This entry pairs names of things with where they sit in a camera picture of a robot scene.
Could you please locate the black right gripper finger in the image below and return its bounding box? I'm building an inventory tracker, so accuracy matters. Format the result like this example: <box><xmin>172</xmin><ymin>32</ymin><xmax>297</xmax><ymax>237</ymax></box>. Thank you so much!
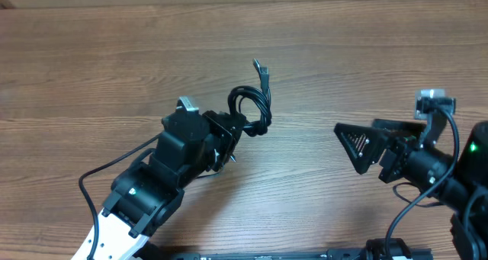
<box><xmin>334</xmin><ymin>123</ymin><xmax>389</xmax><ymax>175</ymax></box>
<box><xmin>371</xmin><ymin>119</ymin><xmax>425</xmax><ymax>138</ymax></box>

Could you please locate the black USB cable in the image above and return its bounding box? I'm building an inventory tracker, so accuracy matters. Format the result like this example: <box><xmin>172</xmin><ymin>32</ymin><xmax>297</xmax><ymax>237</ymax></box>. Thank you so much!
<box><xmin>227</xmin><ymin>65</ymin><xmax>273</xmax><ymax>138</ymax></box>

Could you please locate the black cable silver plug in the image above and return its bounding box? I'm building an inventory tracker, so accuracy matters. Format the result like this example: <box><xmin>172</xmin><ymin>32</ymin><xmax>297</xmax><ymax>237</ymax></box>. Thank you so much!
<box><xmin>252</xmin><ymin>59</ymin><xmax>262</xmax><ymax>75</ymax></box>

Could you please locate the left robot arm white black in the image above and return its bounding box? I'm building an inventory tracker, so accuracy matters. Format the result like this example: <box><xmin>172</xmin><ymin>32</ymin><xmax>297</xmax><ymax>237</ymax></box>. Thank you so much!
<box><xmin>73</xmin><ymin>104</ymin><xmax>246</xmax><ymax>259</ymax></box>

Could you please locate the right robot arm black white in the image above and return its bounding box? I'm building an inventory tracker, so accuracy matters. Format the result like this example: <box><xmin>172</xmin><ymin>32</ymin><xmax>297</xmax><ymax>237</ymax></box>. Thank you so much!
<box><xmin>334</xmin><ymin>119</ymin><xmax>487</xmax><ymax>259</ymax></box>

